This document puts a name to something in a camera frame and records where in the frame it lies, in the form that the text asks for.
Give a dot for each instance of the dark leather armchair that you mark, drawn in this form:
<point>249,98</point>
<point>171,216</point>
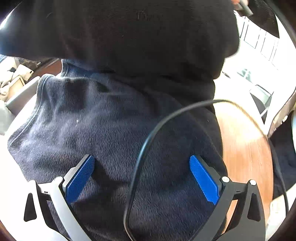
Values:
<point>16,103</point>

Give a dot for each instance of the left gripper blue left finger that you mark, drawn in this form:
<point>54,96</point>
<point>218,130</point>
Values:
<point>77,177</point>

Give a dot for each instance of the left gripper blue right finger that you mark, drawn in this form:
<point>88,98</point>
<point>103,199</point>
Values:
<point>207,178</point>

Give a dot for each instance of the pile of beige clothes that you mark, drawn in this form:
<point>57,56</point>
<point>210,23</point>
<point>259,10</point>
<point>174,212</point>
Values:
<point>14,76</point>

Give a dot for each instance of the black fleece jacket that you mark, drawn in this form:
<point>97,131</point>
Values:
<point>125,66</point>

